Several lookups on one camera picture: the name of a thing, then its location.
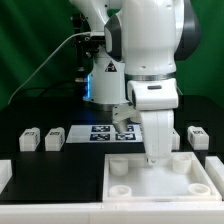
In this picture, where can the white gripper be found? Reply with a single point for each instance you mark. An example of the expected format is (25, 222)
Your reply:
(157, 130)

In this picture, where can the white square tabletop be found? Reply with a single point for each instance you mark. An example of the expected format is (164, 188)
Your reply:
(178, 178)

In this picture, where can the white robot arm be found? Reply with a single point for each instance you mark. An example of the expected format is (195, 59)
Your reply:
(136, 46)

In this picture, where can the white sheet with markers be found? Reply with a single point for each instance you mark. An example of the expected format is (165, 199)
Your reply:
(103, 133)

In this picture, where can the white right fence block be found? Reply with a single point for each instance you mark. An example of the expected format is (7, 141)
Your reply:
(215, 170)

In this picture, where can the white fence block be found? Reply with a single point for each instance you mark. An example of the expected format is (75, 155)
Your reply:
(215, 170)
(5, 173)

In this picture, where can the white front fence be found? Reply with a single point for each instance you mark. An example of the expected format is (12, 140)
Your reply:
(115, 213)

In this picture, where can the white left fence block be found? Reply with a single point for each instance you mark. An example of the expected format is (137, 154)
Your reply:
(5, 173)

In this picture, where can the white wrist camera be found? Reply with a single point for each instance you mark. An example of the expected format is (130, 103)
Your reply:
(153, 95)

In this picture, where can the black camera on stand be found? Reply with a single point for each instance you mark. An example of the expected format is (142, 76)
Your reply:
(86, 48)

